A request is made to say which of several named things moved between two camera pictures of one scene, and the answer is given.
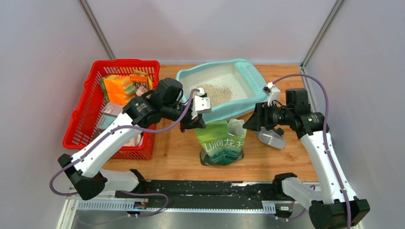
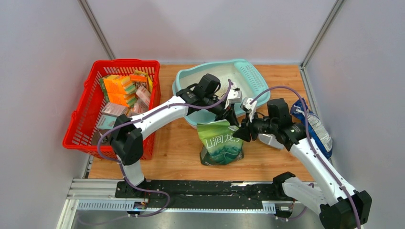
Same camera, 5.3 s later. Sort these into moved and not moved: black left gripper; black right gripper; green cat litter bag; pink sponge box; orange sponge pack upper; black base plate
Moved: black left gripper; black right gripper
Not moved: black base plate; orange sponge pack upper; green cat litter bag; pink sponge box
